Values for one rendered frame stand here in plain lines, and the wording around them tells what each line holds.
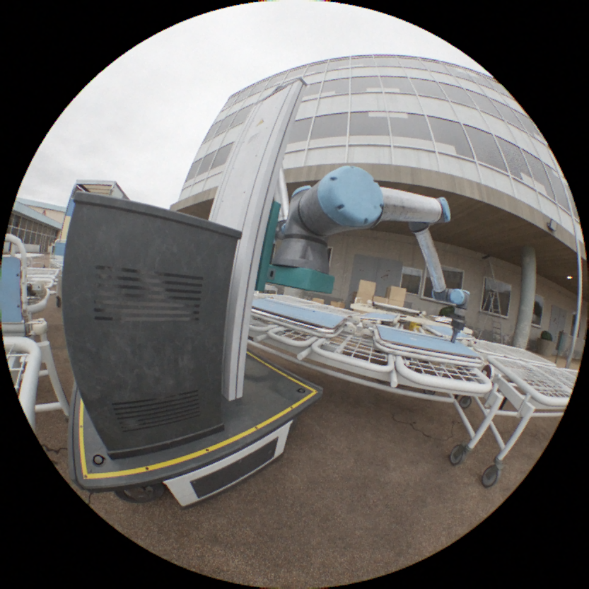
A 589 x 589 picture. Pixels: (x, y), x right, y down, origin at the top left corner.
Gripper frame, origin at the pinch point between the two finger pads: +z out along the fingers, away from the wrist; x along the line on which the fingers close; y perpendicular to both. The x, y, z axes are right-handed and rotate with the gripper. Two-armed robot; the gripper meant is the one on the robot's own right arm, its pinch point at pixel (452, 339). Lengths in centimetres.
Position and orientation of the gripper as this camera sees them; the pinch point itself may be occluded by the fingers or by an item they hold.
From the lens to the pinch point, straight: 143.3
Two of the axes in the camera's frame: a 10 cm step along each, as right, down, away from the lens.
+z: -1.6, 9.8, 1.2
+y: 9.2, 1.9, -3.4
